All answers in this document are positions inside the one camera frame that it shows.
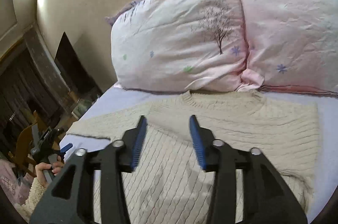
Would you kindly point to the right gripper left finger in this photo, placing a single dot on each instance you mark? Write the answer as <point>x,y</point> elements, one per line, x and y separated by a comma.
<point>69,198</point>

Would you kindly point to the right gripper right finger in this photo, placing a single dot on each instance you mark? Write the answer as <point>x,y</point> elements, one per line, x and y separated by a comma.
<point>267,197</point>

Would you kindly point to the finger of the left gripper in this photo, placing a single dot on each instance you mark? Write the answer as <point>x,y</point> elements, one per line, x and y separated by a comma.
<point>66,148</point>

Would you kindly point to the beige cable-knit sweater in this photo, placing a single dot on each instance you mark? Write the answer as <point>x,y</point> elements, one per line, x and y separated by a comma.
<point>170,185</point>

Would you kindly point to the person's left hand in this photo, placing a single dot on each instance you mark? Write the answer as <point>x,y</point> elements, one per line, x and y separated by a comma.
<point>55,168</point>

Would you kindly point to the wooden chair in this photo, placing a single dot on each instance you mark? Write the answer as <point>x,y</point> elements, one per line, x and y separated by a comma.
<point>21,157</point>

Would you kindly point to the fuzzy beige left sleeve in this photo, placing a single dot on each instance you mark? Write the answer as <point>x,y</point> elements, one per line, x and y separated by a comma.
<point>35,194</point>

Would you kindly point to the lavender bed sheet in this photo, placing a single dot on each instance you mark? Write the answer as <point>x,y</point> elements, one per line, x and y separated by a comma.
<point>325,179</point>

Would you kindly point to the pink floral pillow left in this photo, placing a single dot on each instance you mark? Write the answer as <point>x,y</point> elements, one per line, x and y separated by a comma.
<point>179,45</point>

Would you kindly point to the pink floral pillow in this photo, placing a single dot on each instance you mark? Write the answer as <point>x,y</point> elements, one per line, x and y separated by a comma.
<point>292,45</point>
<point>179,45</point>

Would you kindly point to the pink floral pillow right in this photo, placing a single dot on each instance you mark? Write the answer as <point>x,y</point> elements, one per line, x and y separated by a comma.
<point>292,45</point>

